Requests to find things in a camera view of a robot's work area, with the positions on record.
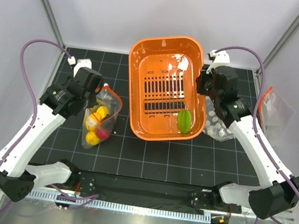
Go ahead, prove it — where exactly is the yellow lemon toy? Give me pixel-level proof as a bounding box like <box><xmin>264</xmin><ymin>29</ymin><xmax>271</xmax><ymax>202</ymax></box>
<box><xmin>96</xmin><ymin>105</ymin><xmax>110</xmax><ymax>119</ymax></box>

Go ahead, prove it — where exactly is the yellow mango toy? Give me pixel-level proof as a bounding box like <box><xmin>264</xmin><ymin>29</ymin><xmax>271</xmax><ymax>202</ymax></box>
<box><xmin>85</xmin><ymin>113</ymin><xmax>102</xmax><ymax>131</ymax></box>

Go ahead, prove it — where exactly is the single clear zip bag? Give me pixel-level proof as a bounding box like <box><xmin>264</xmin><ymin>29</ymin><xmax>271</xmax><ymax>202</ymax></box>
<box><xmin>81</xmin><ymin>84</ymin><xmax>123</xmax><ymax>149</ymax></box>

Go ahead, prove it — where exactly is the clear zip bags stack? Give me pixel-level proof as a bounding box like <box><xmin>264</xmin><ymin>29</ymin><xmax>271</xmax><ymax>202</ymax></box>
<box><xmin>203</xmin><ymin>96</ymin><xmax>234</xmax><ymax>142</ymax></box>

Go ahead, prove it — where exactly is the green fruit toy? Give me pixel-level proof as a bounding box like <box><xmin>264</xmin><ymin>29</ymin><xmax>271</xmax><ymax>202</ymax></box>
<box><xmin>177</xmin><ymin>109</ymin><xmax>193</xmax><ymax>134</ymax></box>

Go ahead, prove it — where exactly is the red apple toy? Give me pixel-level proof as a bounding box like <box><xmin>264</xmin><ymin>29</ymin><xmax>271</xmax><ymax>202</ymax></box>
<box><xmin>95</xmin><ymin>127</ymin><xmax>111</xmax><ymax>140</ymax></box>

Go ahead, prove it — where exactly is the yellow pear toy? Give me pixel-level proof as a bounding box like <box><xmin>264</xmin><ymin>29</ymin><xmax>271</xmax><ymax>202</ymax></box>
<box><xmin>85</xmin><ymin>131</ymin><xmax>100</xmax><ymax>146</ymax></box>

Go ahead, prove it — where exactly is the orange plastic basket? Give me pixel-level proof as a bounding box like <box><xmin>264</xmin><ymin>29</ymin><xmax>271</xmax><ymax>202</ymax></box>
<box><xmin>128</xmin><ymin>36</ymin><xmax>206</xmax><ymax>141</ymax></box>

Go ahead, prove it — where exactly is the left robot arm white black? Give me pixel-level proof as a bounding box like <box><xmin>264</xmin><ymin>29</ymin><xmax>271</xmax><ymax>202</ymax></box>
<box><xmin>0</xmin><ymin>67</ymin><xmax>102</xmax><ymax>202</ymax></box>

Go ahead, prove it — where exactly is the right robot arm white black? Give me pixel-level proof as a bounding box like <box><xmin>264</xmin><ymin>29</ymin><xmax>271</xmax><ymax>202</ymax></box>
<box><xmin>196</xmin><ymin>66</ymin><xmax>299</xmax><ymax>220</ymax></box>

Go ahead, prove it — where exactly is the black grid mat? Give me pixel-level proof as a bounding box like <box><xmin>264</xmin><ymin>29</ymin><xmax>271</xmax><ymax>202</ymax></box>
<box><xmin>31</xmin><ymin>47</ymin><xmax>258</xmax><ymax>187</ymax></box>

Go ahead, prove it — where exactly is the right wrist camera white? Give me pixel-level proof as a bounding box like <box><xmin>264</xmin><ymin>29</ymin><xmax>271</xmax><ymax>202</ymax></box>
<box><xmin>206</xmin><ymin>50</ymin><xmax>231</xmax><ymax>74</ymax></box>

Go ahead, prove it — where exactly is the zip bag on right wall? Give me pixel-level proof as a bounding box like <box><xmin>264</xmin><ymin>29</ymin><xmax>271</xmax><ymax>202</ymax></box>
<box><xmin>258</xmin><ymin>87</ymin><xmax>295</xmax><ymax>140</ymax></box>

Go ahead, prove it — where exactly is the right aluminium frame post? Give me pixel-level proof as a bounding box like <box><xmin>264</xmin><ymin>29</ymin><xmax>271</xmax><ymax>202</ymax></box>
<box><xmin>263</xmin><ymin>13</ymin><xmax>299</xmax><ymax>68</ymax></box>

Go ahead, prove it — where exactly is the aluminium frame post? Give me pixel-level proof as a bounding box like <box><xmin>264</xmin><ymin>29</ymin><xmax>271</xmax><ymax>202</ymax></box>
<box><xmin>263</xmin><ymin>13</ymin><xmax>299</xmax><ymax>68</ymax></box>
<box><xmin>12</xmin><ymin>0</ymin><xmax>73</xmax><ymax>52</ymax></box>

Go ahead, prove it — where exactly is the white slotted cable duct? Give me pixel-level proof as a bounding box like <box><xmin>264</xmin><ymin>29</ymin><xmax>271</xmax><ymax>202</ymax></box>
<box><xmin>26</xmin><ymin>189</ymin><xmax>211</xmax><ymax>224</ymax></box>

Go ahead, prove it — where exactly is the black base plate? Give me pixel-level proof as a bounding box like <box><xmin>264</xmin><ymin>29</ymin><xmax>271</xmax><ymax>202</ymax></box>
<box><xmin>55</xmin><ymin>170</ymin><xmax>242</xmax><ymax>214</ymax></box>

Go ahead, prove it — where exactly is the left aluminium frame post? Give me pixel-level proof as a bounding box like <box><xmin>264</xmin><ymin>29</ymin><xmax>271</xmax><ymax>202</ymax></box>
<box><xmin>12</xmin><ymin>0</ymin><xmax>73</xmax><ymax>52</ymax></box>

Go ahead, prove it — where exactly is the aluminium rail profile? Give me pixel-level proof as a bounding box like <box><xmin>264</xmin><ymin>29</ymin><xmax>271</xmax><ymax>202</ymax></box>
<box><xmin>273</xmin><ymin>209</ymin><xmax>295</xmax><ymax>224</ymax></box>

